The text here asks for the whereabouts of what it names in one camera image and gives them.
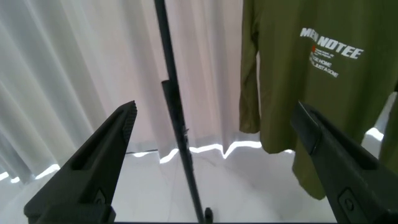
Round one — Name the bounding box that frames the green printed shirt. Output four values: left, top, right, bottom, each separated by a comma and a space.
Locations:
238, 0, 398, 200

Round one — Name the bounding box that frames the black clothes rack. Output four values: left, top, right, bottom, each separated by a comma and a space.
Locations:
154, 0, 214, 223

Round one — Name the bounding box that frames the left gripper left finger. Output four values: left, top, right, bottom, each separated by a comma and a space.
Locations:
24, 100, 138, 223

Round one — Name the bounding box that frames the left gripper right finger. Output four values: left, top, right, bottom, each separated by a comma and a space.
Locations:
290, 101, 398, 223

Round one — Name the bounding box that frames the white curtain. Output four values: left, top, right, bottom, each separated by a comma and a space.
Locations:
0, 0, 398, 184

